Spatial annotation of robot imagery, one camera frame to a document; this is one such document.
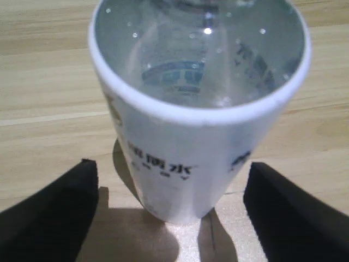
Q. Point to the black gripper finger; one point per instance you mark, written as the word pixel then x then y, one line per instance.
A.
pixel 49 223
pixel 297 226

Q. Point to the white bottle with black cap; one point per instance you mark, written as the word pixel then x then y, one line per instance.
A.
pixel 177 147

